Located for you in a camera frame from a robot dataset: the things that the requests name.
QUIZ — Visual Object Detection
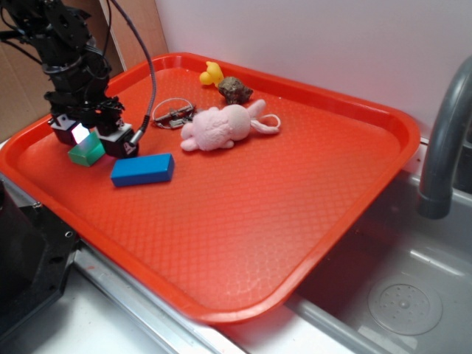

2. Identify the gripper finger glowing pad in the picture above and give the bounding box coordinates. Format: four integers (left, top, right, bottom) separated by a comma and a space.
97, 123, 139, 159
50, 114, 90, 145

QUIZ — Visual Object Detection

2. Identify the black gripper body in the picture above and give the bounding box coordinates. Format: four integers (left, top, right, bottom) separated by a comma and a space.
44, 79, 124, 135

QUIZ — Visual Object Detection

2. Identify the green block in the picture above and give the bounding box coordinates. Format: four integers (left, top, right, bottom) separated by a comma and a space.
68, 132, 105, 167

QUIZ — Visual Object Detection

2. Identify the blue block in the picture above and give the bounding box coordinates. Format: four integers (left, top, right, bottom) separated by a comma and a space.
111, 153, 175, 187

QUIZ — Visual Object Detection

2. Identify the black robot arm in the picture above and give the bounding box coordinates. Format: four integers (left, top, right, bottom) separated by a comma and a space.
1, 1, 139, 159

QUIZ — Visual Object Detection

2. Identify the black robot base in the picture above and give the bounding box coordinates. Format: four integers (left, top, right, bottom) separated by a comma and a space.
1, 184, 78, 340

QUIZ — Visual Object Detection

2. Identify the bunch of metal keys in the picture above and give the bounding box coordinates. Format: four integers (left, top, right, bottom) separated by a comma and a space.
151, 97, 198, 130

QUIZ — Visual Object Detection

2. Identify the pink plush bunny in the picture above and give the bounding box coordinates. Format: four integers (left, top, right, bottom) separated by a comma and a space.
181, 100, 281, 152

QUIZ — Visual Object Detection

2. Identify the yellow rubber duck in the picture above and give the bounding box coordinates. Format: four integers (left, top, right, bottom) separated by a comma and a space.
199, 61, 224, 87

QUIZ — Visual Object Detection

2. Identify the brown rock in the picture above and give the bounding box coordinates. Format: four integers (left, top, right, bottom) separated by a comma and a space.
218, 77, 254, 105

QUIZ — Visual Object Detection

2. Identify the red plastic tray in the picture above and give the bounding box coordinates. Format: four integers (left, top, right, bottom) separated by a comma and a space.
1, 62, 420, 324

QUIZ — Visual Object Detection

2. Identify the grey toy sink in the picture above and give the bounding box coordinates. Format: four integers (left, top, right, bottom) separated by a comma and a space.
221, 143, 471, 353

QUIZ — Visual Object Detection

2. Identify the grey faucet spout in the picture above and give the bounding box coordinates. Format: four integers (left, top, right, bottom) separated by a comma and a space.
417, 58, 471, 219

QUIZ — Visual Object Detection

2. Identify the grey braided cable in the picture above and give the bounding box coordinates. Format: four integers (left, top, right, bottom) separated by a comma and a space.
109, 0, 158, 145

